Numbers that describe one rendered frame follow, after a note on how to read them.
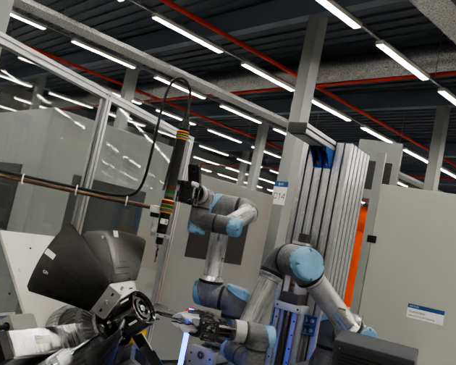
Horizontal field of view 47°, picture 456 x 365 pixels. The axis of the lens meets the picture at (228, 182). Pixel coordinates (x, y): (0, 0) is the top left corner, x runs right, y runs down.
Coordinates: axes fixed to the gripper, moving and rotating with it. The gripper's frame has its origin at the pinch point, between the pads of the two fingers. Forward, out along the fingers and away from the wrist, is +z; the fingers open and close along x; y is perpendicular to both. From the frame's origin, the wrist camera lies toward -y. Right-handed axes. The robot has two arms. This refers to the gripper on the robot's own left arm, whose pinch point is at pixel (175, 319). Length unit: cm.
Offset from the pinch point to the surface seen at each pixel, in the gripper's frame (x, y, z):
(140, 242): -21.4, -12.9, 16.2
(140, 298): -8.1, 12.5, 14.4
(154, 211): -34.9, 1.7, 15.1
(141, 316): -3.9, 16.9, 13.1
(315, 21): -346, -676, -236
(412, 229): -45, -107, -147
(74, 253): -19.8, 20.0, 36.3
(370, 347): -7, 21, -62
